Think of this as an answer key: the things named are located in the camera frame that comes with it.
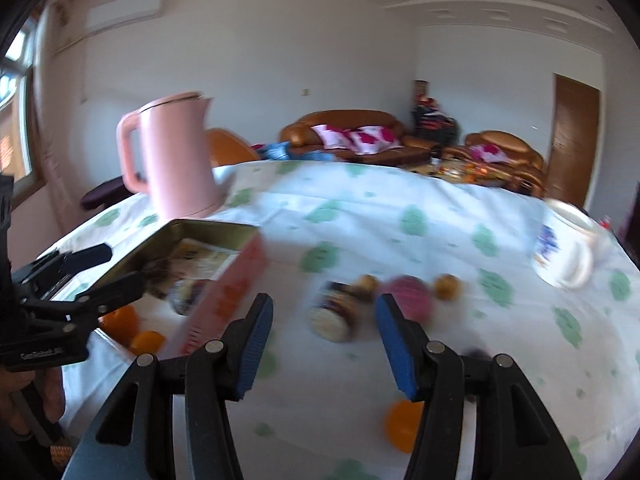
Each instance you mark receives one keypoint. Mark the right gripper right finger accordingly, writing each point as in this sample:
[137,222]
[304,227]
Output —
[515,435]

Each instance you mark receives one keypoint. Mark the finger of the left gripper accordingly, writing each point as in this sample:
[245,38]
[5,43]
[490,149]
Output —
[85,310]
[46,276]

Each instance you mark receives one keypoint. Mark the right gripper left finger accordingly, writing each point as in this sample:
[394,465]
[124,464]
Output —
[132,436]

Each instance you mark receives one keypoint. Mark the orange tangerine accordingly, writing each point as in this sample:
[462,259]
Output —
[402,423]
[122,325]
[147,341]

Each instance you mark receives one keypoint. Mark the dark wrinkled passion fruit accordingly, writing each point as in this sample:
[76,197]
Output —
[475,357]

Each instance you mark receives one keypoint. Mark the person's left hand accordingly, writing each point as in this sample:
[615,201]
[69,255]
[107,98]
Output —
[14,405]

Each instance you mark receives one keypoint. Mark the pink tin box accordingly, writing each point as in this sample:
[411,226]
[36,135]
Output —
[197,274]

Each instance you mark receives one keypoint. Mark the pink electric kettle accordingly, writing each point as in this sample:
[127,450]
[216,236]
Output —
[163,151]

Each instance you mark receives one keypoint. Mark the small yellow longan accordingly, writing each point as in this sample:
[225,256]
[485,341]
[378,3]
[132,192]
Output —
[447,287]

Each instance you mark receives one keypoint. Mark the purple passion fruit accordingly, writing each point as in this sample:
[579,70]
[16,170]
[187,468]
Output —
[412,295]

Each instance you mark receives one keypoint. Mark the white floral mug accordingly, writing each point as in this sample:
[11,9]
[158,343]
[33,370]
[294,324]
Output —
[563,252]

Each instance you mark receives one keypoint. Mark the small brown longan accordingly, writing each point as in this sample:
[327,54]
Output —
[365,287]

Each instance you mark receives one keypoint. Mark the orange chair back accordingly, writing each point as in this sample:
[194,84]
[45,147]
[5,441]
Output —
[226,148]

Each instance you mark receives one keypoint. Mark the white air conditioner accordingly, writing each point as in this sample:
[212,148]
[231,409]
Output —
[121,12]

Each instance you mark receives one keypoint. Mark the blue cloth on chair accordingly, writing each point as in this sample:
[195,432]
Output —
[284,151]

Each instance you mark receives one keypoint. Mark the white green-cloud tablecloth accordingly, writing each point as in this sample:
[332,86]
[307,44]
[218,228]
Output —
[317,409]

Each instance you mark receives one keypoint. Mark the cluttered coffee table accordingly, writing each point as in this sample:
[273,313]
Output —
[464,172]

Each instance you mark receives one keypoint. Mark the pink floral armchair cushion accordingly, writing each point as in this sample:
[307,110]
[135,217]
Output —
[489,153]

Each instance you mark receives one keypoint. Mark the brown leather armchair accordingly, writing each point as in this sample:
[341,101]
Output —
[507,153]

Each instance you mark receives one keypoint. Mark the stacked chairs in corner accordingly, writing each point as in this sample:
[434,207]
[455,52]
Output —
[429,121]

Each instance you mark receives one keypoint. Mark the brown wooden door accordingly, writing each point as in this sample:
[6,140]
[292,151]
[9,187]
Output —
[574,140]

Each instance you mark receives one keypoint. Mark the brown leather long sofa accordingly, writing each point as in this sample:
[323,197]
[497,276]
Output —
[413,151]

